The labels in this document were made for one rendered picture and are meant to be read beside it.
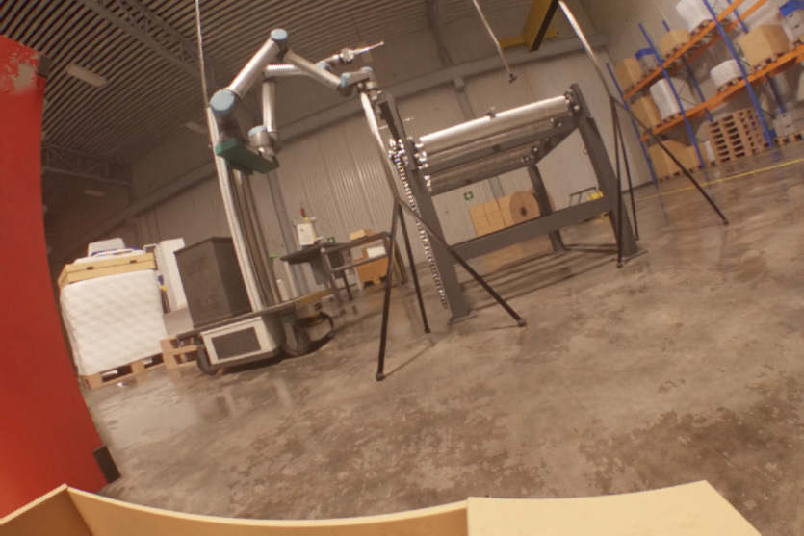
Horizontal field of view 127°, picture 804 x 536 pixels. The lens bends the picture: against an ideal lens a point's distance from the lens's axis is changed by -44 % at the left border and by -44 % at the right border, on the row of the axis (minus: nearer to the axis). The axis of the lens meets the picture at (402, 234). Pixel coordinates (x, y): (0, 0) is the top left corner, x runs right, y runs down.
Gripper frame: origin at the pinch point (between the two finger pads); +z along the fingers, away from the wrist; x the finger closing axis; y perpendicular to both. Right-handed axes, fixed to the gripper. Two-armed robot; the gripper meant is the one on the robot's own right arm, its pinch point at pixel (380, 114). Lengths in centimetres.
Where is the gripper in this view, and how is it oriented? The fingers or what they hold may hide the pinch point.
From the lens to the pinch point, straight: 234.6
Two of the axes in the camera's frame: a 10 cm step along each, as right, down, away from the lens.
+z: 3.1, 9.5, -0.6
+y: 9.5, -3.1, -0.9
